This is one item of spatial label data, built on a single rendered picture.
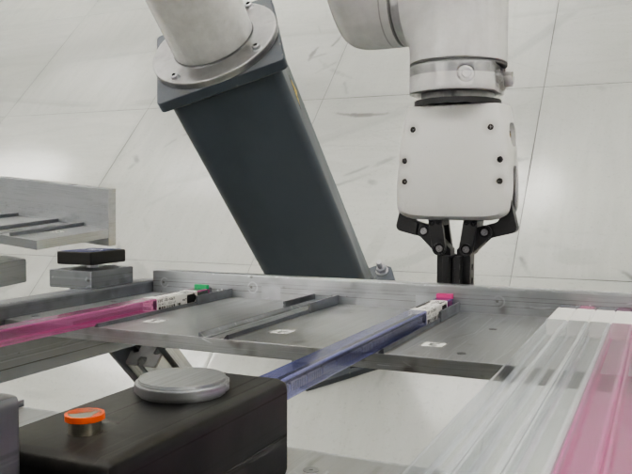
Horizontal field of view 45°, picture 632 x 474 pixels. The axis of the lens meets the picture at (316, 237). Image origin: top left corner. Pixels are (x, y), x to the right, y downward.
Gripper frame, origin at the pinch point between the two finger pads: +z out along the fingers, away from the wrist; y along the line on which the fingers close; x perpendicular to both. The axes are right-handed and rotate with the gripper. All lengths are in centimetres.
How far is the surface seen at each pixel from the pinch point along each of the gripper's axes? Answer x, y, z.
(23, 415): 41.7, 8.8, 2.5
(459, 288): 3.6, -1.2, 0.5
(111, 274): 9.8, 30.0, 0.1
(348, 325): 14.1, 4.5, 2.5
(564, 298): 3.6, -9.7, 0.9
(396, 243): -95, 37, 3
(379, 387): -70, 32, 29
